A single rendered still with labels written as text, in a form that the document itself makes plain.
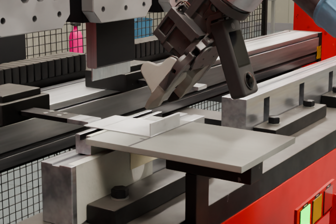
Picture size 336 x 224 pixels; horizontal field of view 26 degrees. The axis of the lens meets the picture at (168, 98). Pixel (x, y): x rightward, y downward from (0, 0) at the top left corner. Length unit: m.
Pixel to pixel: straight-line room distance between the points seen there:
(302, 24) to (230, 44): 2.30
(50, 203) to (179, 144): 0.21
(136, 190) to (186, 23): 0.29
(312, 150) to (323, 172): 0.10
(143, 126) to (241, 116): 0.42
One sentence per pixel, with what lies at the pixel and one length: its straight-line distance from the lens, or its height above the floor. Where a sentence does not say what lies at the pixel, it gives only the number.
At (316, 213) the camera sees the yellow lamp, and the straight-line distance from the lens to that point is 1.38.
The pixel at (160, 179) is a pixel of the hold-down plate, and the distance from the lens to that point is 1.22.
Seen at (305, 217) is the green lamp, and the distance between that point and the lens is 1.33.
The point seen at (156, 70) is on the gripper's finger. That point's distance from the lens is 1.08.
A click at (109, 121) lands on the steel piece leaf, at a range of 1.20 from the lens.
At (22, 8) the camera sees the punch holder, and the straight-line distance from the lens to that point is 0.94.
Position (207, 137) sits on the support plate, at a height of 1.00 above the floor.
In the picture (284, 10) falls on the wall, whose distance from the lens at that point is 11.35.
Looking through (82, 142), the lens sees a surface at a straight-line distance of 1.13.
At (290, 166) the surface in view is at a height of 0.85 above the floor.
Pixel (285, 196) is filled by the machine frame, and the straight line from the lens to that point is 1.48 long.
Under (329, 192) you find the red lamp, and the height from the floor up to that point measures 0.82.
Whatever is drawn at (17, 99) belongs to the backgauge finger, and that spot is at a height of 1.02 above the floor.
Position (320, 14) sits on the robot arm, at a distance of 0.97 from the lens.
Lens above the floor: 1.29
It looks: 12 degrees down
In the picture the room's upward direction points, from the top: straight up
